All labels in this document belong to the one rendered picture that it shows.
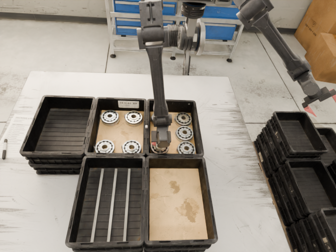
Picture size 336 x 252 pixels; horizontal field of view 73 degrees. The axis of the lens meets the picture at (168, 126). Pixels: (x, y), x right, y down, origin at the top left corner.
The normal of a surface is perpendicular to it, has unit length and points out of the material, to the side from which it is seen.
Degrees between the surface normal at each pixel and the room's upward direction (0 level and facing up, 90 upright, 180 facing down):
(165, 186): 0
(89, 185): 0
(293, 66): 87
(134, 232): 0
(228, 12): 90
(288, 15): 90
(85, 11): 90
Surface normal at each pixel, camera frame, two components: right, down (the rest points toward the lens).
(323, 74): -0.14, 0.78
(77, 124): 0.10, -0.62
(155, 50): 0.06, 0.64
